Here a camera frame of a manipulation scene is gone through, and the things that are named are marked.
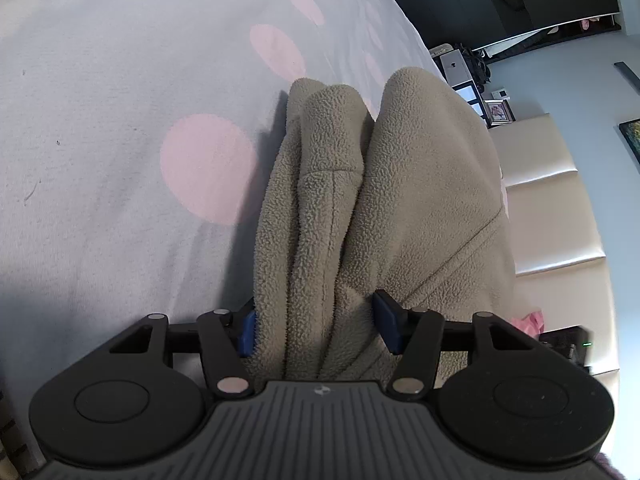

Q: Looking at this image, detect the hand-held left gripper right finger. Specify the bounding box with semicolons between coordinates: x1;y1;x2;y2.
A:
372;289;543;398

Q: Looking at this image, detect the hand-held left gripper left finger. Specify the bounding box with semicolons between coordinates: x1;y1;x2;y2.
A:
102;305;258;398

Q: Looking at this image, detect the beige fleece jacket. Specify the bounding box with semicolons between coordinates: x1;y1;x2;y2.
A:
252;66;518;383

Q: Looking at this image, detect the pink cloth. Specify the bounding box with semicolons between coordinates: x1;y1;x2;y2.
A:
510;310;545;337

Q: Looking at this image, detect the beige padded headboard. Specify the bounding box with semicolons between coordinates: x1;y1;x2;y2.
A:
487;112;623;376

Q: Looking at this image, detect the grey pink-dotted bed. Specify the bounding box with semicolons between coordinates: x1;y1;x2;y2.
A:
0;0;511;411

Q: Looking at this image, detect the nightstand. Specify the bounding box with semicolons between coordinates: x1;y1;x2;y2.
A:
429;44;516;131

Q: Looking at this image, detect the black bag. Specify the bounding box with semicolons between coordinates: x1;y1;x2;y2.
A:
457;44;496;88

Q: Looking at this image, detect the black wardrobe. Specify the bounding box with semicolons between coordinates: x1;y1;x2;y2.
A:
365;0;623;61

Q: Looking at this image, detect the wall painting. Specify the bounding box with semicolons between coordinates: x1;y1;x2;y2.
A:
618;118;640;166

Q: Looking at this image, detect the picture frame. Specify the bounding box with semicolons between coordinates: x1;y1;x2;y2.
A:
481;99;517;126

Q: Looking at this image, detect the grey wall plate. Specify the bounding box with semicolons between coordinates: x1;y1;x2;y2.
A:
614;61;640;88

